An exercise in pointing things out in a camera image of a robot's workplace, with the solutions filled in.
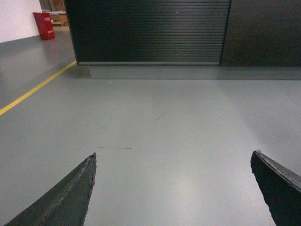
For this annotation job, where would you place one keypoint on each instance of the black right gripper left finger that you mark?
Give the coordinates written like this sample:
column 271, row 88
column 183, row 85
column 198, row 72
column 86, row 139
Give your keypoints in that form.
column 66, row 203

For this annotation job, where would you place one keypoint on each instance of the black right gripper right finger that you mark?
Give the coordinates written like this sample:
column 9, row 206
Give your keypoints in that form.
column 280, row 187

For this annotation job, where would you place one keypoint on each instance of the black checkout counter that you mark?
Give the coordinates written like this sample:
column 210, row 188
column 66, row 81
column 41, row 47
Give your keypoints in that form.
column 187, row 39

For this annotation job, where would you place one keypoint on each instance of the red fire extinguisher box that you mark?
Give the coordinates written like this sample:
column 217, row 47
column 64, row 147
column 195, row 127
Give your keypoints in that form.
column 44, row 25

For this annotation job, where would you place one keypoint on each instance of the wooden pallet bench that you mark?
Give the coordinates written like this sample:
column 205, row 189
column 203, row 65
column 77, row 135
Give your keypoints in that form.
column 59, row 17

